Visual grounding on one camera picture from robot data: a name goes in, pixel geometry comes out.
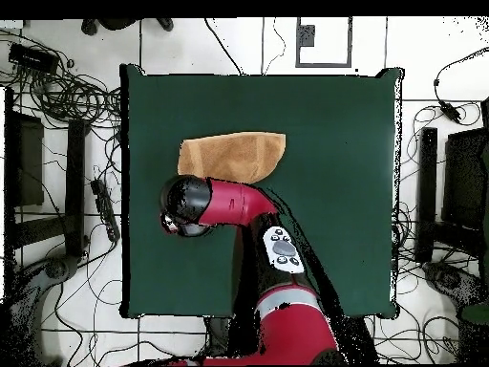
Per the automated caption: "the dark green table cloth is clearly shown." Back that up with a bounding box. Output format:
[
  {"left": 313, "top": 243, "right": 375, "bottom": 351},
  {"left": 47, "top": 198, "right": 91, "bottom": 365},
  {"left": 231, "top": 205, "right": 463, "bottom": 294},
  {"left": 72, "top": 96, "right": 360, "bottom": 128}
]
[{"left": 118, "top": 63, "right": 405, "bottom": 320}]

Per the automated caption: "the black power strip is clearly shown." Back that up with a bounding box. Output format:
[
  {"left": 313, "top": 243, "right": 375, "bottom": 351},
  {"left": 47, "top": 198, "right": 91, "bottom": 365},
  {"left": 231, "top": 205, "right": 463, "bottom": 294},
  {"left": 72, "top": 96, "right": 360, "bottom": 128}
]
[{"left": 90, "top": 178, "right": 122, "bottom": 244}]

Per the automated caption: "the tan terry towel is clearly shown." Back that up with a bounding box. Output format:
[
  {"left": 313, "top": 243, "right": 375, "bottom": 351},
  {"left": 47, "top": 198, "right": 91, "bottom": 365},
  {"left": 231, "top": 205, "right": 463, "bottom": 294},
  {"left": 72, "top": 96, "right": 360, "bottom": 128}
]
[{"left": 177, "top": 131, "right": 287, "bottom": 184}]

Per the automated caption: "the dark grey square plate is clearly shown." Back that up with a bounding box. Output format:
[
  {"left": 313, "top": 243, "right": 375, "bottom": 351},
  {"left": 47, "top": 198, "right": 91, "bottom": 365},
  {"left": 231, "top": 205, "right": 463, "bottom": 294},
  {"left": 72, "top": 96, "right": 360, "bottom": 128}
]
[{"left": 297, "top": 24, "right": 317, "bottom": 48}]

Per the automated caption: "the dark flat panel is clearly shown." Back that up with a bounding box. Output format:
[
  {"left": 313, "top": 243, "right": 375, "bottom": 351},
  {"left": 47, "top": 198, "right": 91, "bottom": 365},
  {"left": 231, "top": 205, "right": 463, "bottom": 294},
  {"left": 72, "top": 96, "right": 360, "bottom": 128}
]
[
  {"left": 442, "top": 127, "right": 489, "bottom": 230},
  {"left": 13, "top": 112, "right": 46, "bottom": 207}
]

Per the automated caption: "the black cable tangle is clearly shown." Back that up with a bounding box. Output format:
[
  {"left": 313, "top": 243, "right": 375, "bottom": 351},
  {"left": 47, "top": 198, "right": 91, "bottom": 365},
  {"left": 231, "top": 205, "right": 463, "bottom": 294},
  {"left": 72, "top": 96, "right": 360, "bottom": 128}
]
[{"left": 0, "top": 30, "right": 123, "bottom": 131}]

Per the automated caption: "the black electronics box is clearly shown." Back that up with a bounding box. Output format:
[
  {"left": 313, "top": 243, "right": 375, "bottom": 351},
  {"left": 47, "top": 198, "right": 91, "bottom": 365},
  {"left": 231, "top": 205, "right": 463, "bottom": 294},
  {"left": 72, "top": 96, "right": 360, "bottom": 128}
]
[{"left": 8, "top": 42, "right": 61, "bottom": 75}]

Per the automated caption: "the black power adapter with cable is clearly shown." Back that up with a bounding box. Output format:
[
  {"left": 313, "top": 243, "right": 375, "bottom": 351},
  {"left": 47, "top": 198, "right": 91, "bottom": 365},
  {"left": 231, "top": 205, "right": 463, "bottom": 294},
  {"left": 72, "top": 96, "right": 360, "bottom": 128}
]
[{"left": 432, "top": 46, "right": 489, "bottom": 125}]

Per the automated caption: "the grey square floor frame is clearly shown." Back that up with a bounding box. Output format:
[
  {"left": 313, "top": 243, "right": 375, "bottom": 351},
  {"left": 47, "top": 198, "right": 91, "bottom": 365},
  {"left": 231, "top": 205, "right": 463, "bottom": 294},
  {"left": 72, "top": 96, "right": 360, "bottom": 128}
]
[{"left": 294, "top": 16, "right": 353, "bottom": 69}]

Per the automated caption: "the dark stand foot with knob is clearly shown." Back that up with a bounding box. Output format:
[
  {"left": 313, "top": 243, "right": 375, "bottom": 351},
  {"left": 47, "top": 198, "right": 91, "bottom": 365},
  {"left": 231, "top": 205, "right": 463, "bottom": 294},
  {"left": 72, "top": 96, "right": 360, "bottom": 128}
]
[
  {"left": 421, "top": 261, "right": 484, "bottom": 307},
  {"left": 9, "top": 253, "right": 81, "bottom": 366}
]

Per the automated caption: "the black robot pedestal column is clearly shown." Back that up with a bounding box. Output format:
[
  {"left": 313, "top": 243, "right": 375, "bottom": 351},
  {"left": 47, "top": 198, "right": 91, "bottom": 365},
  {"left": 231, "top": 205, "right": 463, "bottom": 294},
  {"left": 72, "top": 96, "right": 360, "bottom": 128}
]
[{"left": 203, "top": 315, "right": 240, "bottom": 358}]

